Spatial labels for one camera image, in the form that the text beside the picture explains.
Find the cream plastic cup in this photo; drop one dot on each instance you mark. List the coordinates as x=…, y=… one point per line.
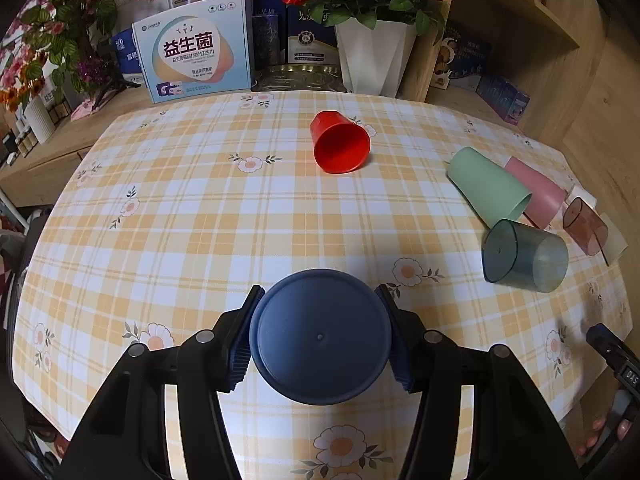
x=616, y=245

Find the teal translucent plastic cup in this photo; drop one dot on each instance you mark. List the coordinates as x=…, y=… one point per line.
x=530, y=257

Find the brown translucent plastic cup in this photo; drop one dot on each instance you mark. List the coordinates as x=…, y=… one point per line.
x=585, y=227

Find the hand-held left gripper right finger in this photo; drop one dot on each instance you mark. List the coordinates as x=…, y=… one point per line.
x=401, y=345

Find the pink plastic cup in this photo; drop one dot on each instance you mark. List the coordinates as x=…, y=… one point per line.
x=542, y=192

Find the pink flower plant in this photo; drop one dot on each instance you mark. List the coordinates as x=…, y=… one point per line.
x=55, y=35

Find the orange plaid floral tablecloth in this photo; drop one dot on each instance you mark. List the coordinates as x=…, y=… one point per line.
x=200, y=235

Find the blue box with gold emblem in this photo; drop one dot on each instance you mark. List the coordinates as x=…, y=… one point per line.
x=310, y=40

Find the wooden sideboard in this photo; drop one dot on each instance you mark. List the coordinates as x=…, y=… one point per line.
x=55, y=160

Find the golden metal tray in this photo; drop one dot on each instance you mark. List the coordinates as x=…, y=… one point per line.
x=300, y=79

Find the illustrated blue box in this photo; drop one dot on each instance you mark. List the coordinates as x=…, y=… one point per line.
x=462, y=57

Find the white faceted flower pot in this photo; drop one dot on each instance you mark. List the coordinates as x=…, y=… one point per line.
x=375, y=57

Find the light green plastic cup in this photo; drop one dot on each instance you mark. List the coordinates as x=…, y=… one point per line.
x=482, y=185

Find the blue and white bag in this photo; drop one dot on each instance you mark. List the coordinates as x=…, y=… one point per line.
x=125, y=57

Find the person's foot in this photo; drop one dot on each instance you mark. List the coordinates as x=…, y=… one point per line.
x=597, y=427

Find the wooden shelf unit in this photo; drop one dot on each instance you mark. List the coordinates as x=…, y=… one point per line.
x=550, y=60

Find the dark blue patterned box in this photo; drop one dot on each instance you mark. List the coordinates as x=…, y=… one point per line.
x=266, y=35

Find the large white printed box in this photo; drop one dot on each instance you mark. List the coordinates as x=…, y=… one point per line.
x=192, y=47

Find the white flat object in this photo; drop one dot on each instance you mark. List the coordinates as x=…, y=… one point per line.
x=582, y=195

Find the dark blue plastic cup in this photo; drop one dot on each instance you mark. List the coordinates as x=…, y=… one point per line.
x=320, y=335

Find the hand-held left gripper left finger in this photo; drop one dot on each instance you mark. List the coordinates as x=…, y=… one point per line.
x=240, y=345

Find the small blue box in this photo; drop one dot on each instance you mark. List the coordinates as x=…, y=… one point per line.
x=502, y=97

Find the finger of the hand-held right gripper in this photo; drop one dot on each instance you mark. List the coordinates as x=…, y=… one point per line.
x=602, y=340

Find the red plastic cup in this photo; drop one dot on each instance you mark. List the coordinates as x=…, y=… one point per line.
x=340, y=147

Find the white ribbed vase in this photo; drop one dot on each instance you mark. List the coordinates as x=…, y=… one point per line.
x=40, y=117

